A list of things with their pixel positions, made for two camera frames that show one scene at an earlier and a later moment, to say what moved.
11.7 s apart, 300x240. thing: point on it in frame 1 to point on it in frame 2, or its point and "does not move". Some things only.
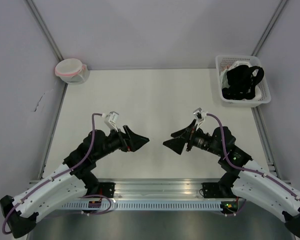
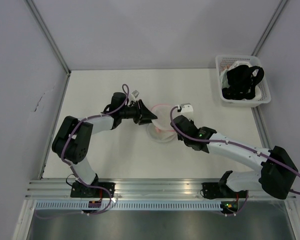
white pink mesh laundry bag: x=73 y=71 to x=160 y=129
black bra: x=242 y=83 does not move
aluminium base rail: x=165 y=189 does not move
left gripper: x=136 y=141 to x=145 y=113
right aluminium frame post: x=267 y=153 does not move
